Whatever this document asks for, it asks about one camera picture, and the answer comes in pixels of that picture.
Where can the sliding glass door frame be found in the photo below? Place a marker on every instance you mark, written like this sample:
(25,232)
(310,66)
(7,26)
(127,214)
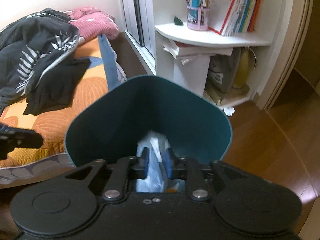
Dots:
(140,31)

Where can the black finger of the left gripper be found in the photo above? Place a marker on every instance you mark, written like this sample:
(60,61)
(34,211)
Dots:
(12,138)

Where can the black garment on bed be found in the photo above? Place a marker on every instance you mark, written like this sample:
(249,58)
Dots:
(56,89)

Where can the blue cloth strip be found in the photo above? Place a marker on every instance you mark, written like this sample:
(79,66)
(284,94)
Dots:
(109,62)

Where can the wooden door frame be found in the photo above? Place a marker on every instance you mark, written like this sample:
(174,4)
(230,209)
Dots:
(290,39)

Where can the purple pen holder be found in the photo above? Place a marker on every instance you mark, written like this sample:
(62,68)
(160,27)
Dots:
(198,18)

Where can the black white patterned blanket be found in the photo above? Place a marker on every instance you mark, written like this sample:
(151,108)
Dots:
(30,48)

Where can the olive yellow bag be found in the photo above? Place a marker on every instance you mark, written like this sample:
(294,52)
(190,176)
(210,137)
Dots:
(247,63)

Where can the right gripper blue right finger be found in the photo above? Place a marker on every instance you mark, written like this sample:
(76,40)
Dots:
(172,164)

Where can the small green object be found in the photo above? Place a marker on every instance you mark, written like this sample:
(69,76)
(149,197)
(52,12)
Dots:
(177,21)

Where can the grey bag on shelf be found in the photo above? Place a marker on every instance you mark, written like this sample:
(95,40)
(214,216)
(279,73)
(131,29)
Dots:
(222,70)

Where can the teal trash bin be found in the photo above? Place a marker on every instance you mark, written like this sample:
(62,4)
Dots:
(112,127)

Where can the stack of papers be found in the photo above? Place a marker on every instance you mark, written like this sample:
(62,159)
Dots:
(183,51)

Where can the pink quilted blanket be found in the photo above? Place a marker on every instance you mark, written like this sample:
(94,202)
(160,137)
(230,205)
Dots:
(93,22)

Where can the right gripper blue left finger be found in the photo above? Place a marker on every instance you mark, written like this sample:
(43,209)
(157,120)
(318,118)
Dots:
(141,164)

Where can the white plastic wrapper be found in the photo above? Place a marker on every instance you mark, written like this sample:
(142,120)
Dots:
(157,178)

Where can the white red-edged book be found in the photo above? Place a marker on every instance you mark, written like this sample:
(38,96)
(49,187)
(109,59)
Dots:
(220,15)

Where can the row of colourful books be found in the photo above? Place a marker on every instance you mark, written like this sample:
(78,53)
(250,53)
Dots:
(243,17)

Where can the white corner shelf unit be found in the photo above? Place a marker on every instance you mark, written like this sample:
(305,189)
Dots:
(273,43)

